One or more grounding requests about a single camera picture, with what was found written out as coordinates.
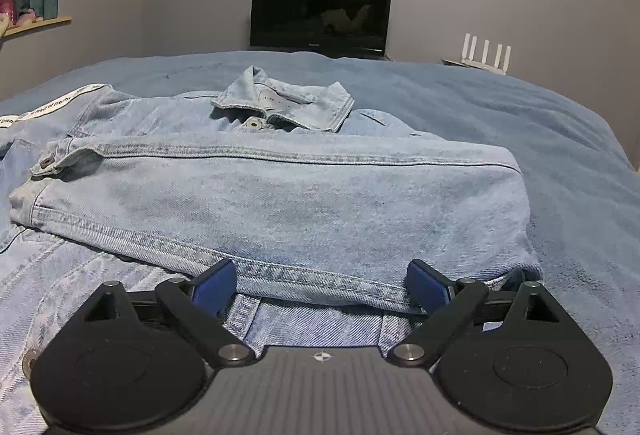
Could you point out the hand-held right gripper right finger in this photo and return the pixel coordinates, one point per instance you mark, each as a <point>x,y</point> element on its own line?
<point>425,284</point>

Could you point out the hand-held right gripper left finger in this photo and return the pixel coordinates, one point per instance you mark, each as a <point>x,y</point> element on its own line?
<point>216,284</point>

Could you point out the light blue sweatshirt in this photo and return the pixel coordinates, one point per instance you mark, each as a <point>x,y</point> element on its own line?
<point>275,195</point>

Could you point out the blue fleece blanket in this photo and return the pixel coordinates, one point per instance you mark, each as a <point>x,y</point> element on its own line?
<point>500,115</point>

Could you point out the white router with antennas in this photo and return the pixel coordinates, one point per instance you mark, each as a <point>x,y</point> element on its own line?
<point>482,57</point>

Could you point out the black monitor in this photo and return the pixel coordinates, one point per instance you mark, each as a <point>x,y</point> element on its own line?
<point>320,10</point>

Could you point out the wooden window sill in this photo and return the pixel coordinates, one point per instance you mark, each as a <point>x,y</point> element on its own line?
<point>45,23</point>

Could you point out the pale patterned cloth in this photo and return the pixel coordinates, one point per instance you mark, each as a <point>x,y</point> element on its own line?
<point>3,26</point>

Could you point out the pink cloth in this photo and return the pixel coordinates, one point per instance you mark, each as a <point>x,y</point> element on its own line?
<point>15,10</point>

